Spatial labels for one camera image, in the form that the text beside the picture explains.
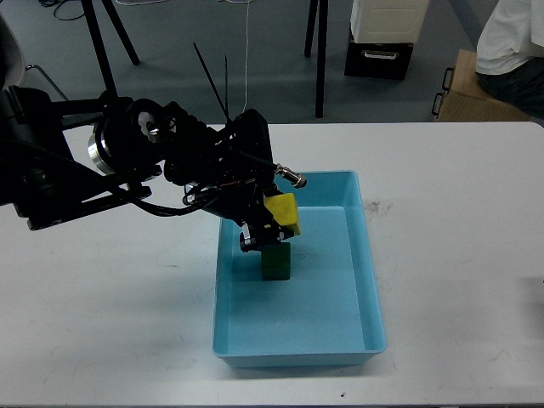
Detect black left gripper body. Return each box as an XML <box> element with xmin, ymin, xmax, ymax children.
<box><xmin>163</xmin><ymin>103</ymin><xmax>306</xmax><ymax>226</ymax></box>

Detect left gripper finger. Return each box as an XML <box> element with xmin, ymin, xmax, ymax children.
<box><xmin>239</xmin><ymin>221</ymin><xmax>293</xmax><ymax>252</ymax></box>

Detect green cube block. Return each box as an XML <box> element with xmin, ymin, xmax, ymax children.
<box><xmin>260</xmin><ymin>242</ymin><xmax>292</xmax><ymax>281</ymax></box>

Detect yellow cube block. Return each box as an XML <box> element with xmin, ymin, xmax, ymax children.
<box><xmin>263</xmin><ymin>193</ymin><xmax>301</xmax><ymax>235</ymax></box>

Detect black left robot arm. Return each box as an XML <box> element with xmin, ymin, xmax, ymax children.
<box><xmin>1</xmin><ymin>86</ymin><xmax>306</xmax><ymax>252</ymax></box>

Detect light blue plastic bin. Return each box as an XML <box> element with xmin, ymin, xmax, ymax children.
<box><xmin>212</xmin><ymin>171</ymin><xmax>387</xmax><ymax>367</ymax></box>

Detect black tripod legs right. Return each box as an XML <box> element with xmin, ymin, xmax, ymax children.
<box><xmin>303</xmin><ymin>0</ymin><xmax>329</xmax><ymax>119</ymax></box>

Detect black tripod legs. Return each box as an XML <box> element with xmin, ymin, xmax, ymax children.
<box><xmin>303</xmin><ymin>0</ymin><xmax>329</xmax><ymax>119</ymax></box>
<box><xmin>81</xmin><ymin>1</ymin><xmax>142</xmax><ymax>99</ymax></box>

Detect white plastic container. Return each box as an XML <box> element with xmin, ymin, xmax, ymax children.
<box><xmin>350</xmin><ymin>0</ymin><xmax>430</xmax><ymax>43</ymax></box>

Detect black tripod legs left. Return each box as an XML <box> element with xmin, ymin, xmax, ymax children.
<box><xmin>81</xmin><ymin>1</ymin><xmax>142</xmax><ymax>99</ymax></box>

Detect grey chair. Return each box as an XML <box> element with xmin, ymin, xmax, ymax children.
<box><xmin>1</xmin><ymin>15</ymin><xmax>69</xmax><ymax>101</ymax></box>

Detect person in white shirt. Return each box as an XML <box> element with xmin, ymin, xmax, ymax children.
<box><xmin>476</xmin><ymin>0</ymin><xmax>543</xmax><ymax>119</ymax></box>

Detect white hanging cable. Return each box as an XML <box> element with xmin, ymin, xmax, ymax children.
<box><xmin>220</xmin><ymin>0</ymin><xmax>252</xmax><ymax>115</ymax></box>

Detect black case with handle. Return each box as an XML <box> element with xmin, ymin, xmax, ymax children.
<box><xmin>344</xmin><ymin>33</ymin><xmax>414</xmax><ymax>81</ymax></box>

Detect wooden box with handles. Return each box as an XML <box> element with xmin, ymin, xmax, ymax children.
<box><xmin>432</xmin><ymin>49</ymin><xmax>530</xmax><ymax>122</ymax></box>

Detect black cable on floor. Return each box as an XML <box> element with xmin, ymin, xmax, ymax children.
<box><xmin>40</xmin><ymin>0</ymin><xmax>86</xmax><ymax>21</ymax></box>

